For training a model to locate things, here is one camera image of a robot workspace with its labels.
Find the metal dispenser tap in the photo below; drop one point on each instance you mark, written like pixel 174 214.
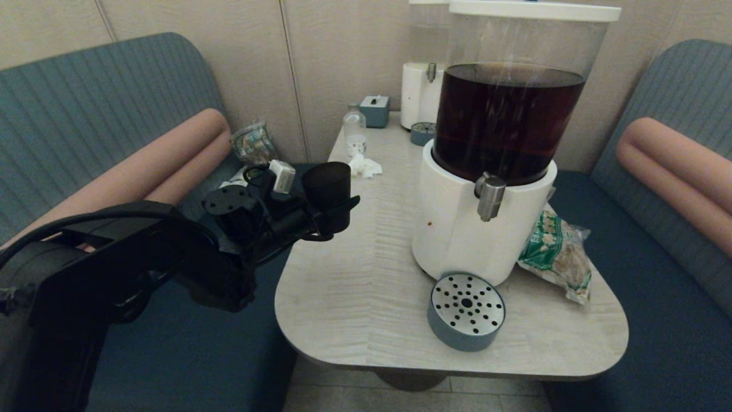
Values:
pixel 489 197

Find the crumpled white tissue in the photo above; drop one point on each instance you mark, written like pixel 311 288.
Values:
pixel 366 166

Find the clear plastic bottle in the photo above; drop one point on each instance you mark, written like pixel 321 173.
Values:
pixel 354 131

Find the dark printed snack bag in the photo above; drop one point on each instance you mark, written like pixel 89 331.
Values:
pixel 251 146

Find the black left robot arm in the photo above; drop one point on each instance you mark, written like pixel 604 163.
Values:
pixel 114 274

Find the clear liquid dispenser white base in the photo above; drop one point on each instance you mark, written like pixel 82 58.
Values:
pixel 417 94

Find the blue upholstered bench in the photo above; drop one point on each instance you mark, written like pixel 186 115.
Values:
pixel 657 320
pixel 114 114

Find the blue tissue box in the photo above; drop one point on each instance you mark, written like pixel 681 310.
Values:
pixel 374 112

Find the small blue drip tray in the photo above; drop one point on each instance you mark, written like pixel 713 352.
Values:
pixel 422 134

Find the black plastic cup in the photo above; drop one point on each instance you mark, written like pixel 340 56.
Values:
pixel 329 189

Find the white napkin packet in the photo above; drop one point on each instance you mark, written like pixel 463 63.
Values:
pixel 231 183

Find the round blue perforated drip tray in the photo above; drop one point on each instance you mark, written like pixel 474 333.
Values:
pixel 457 335

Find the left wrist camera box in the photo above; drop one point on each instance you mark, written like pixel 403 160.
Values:
pixel 283 174

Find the green white snack bag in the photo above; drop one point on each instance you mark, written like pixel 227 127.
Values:
pixel 555 257

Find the large dark tea dispenser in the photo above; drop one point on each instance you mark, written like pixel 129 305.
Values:
pixel 452 229

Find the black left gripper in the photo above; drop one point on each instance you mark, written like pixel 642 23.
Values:
pixel 286 220

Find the table pedestal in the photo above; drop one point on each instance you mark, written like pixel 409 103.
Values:
pixel 412 382

